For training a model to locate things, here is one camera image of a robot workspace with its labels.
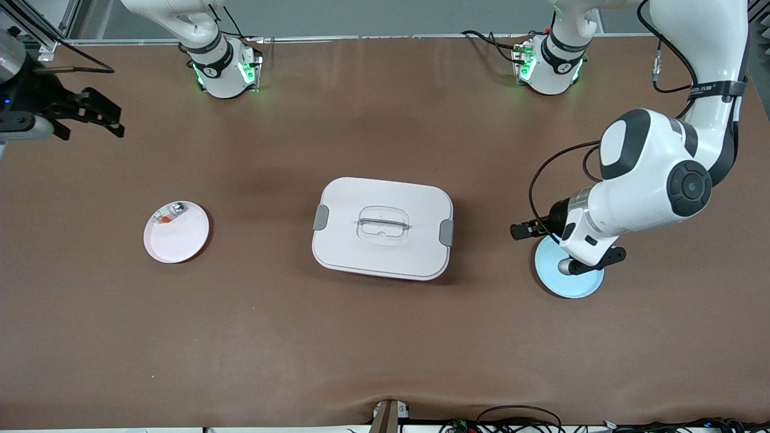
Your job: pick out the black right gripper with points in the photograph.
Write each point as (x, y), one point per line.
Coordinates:
(31, 97)

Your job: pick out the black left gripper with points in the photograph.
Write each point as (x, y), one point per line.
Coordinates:
(554, 218)

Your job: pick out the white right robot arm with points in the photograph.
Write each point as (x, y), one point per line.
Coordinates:
(219, 78)

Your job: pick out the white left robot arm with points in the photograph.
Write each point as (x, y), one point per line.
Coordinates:
(649, 180)

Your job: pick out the light blue round plate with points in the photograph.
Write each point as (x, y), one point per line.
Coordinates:
(571, 287)

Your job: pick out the small silver orange component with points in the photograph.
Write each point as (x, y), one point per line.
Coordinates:
(175, 208)

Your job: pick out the white lidded storage box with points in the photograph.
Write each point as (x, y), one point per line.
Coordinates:
(385, 255)

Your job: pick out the pink round plate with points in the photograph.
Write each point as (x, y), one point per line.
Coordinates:
(177, 242)

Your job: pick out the brown table mat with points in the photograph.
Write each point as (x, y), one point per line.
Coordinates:
(385, 343)

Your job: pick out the aluminium frame post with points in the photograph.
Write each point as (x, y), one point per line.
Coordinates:
(72, 18)

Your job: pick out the silver table edge rail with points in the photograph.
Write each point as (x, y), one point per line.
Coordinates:
(313, 38)

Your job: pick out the grey table edge bracket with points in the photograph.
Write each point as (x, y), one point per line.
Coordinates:
(388, 418)

